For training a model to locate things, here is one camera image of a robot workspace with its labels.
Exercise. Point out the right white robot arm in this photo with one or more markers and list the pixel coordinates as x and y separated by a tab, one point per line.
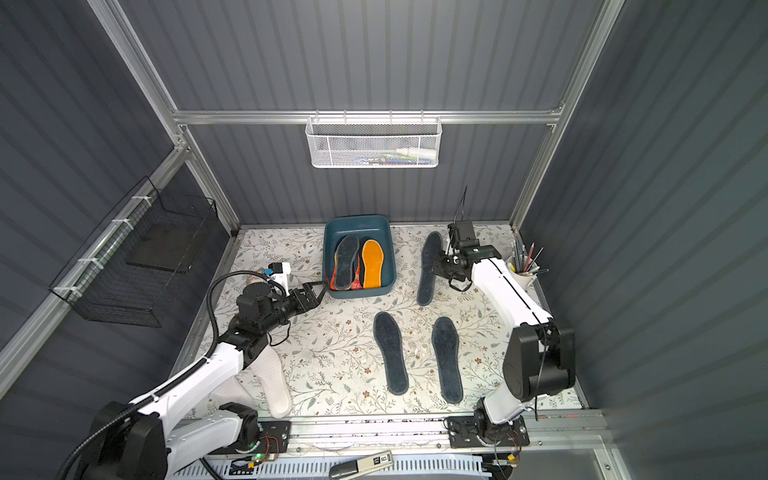
540	355

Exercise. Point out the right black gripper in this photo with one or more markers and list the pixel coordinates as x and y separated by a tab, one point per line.
453	261

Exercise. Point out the dark grey fleece insole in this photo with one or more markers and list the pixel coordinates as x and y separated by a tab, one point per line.
445	343
387	336
430	251
345	263

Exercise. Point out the white tube in basket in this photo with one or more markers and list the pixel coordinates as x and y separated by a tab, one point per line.
421	155

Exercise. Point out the white pen cup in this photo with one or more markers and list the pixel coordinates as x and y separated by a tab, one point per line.
523	264

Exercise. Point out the grey handheld device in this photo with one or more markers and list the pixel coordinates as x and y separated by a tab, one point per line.
361	466

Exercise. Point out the white wire mesh basket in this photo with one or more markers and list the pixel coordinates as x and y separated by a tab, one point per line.
369	142

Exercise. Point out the black wire mesh basket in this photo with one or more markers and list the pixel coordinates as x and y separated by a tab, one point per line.
131	273

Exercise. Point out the teal plastic storage box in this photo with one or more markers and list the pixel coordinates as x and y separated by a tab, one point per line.
365	227

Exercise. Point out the patterned tape roll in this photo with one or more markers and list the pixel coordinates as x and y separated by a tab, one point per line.
255	277

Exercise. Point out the yellow fleece insole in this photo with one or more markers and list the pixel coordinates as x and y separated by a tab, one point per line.
372	256

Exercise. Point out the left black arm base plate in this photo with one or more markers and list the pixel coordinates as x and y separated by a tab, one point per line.
272	439

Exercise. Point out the white insole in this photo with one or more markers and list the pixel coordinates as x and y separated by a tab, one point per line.
231	390
267	368

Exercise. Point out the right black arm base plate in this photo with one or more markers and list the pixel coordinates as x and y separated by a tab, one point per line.
473	432

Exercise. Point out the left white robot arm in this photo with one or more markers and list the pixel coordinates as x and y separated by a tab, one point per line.
143	439

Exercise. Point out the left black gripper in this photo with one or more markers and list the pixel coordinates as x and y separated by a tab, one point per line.
305	297

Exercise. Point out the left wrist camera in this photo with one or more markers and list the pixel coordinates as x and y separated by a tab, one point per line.
279	272

